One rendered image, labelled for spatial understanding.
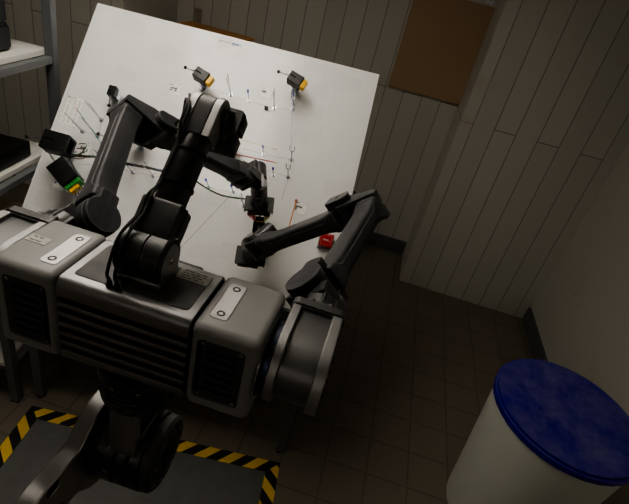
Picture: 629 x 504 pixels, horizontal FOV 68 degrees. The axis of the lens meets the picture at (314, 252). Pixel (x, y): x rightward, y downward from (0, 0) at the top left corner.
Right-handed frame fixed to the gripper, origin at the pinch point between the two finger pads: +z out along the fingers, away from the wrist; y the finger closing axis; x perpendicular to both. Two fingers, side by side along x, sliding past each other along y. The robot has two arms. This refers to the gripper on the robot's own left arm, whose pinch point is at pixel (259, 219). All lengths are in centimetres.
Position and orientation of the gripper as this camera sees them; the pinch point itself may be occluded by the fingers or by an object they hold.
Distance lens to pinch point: 173.1
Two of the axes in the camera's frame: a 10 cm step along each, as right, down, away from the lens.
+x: -0.4, 8.3, -5.6
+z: -0.8, 5.5, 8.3
